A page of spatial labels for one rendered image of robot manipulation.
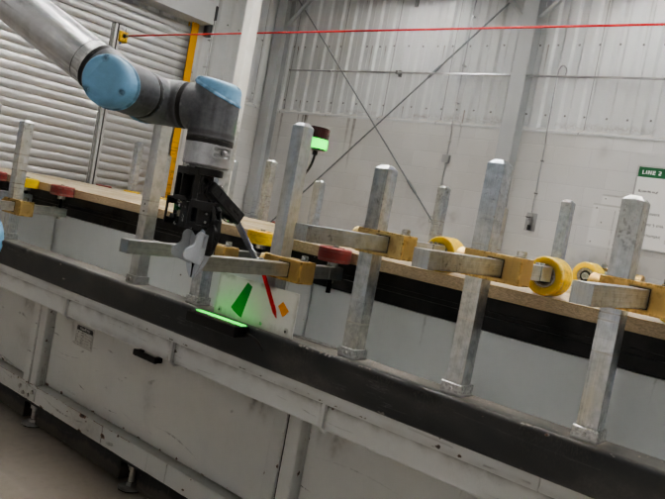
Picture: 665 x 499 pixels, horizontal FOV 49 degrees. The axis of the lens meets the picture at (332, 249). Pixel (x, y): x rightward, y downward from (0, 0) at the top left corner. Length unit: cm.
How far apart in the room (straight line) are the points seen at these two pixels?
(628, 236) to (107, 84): 90
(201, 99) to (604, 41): 821
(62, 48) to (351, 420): 90
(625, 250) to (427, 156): 886
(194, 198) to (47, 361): 161
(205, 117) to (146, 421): 127
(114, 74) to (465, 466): 94
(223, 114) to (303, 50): 1062
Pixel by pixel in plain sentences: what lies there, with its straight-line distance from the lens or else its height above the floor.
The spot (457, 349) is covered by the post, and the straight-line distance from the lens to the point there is 136.
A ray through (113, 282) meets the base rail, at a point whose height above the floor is 69.
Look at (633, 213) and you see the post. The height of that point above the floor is 108.
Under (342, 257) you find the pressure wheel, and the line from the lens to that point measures 170.
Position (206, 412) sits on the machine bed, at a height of 35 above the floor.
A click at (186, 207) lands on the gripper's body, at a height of 95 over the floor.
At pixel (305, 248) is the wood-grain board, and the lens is 185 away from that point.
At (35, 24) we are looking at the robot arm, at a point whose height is 122.
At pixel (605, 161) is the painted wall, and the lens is 897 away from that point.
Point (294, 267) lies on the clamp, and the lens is 159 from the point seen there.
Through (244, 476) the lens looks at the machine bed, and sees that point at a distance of 210.
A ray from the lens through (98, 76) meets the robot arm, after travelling 134.
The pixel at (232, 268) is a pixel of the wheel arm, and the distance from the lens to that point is 148.
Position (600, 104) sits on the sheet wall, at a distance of 914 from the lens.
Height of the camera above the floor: 99
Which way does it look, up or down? 3 degrees down
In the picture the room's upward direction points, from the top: 10 degrees clockwise
